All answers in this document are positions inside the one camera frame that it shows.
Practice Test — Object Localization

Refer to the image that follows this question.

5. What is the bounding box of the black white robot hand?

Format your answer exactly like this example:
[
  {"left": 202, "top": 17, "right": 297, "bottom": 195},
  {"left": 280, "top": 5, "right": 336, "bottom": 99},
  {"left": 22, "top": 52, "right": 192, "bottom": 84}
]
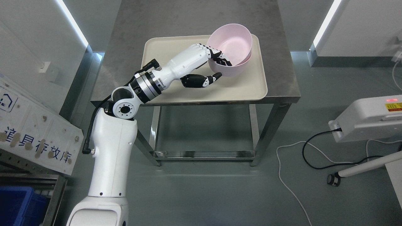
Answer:
[{"left": 152, "top": 43, "right": 232, "bottom": 90}]

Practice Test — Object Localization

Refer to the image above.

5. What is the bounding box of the pink bowl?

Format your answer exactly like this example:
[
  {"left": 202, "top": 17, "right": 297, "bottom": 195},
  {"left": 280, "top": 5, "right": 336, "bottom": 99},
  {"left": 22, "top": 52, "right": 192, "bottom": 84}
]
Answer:
[
  {"left": 207, "top": 23, "right": 253, "bottom": 66},
  {"left": 208, "top": 53, "right": 252, "bottom": 76}
]

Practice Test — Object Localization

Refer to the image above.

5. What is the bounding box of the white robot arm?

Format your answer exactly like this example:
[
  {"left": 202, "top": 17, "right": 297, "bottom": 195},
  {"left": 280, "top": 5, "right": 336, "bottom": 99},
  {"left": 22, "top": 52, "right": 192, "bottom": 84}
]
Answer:
[{"left": 67, "top": 69, "right": 166, "bottom": 226}]

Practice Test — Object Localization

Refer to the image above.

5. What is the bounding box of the metal shelf rack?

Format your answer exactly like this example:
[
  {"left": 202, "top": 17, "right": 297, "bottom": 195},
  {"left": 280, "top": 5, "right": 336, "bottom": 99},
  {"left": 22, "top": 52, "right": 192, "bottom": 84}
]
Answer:
[{"left": 0, "top": 149, "right": 67, "bottom": 226}]

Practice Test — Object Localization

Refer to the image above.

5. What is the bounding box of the steel table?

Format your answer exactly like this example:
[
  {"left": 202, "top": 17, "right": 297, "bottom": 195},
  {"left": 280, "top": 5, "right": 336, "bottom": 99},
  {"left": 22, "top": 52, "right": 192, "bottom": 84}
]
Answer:
[{"left": 91, "top": 0, "right": 301, "bottom": 166}]

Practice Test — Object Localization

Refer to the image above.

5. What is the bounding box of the white sign board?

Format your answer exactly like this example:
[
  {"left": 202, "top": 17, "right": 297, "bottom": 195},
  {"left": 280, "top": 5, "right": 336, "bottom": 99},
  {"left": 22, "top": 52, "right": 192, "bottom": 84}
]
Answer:
[{"left": 0, "top": 76, "right": 84, "bottom": 175}]

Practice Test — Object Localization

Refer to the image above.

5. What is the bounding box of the white stand leg with caster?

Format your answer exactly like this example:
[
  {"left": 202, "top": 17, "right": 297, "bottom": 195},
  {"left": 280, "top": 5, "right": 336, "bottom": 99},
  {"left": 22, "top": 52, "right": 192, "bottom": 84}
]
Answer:
[{"left": 326, "top": 151, "right": 402, "bottom": 186}]

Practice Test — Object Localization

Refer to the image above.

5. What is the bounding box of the white machine housing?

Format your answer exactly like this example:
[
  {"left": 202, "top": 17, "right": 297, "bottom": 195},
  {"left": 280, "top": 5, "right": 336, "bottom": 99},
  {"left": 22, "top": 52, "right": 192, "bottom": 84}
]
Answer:
[{"left": 328, "top": 95, "right": 402, "bottom": 143}]

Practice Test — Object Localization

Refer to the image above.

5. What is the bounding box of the blue bin lower left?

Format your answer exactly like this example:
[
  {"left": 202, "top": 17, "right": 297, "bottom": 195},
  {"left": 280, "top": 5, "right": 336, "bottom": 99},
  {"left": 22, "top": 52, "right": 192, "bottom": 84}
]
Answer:
[{"left": 0, "top": 186, "right": 47, "bottom": 226}]

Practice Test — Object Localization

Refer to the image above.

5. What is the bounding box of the white floor cable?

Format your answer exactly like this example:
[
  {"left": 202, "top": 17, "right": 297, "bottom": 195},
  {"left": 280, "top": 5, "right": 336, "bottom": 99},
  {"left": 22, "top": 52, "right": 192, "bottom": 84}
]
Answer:
[{"left": 276, "top": 139, "right": 402, "bottom": 226}]

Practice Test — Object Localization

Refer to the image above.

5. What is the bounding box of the black power cable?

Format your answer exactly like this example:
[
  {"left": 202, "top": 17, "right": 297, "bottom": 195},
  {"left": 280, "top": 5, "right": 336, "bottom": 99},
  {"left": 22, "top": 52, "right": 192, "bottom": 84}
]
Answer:
[{"left": 302, "top": 127, "right": 385, "bottom": 170}]

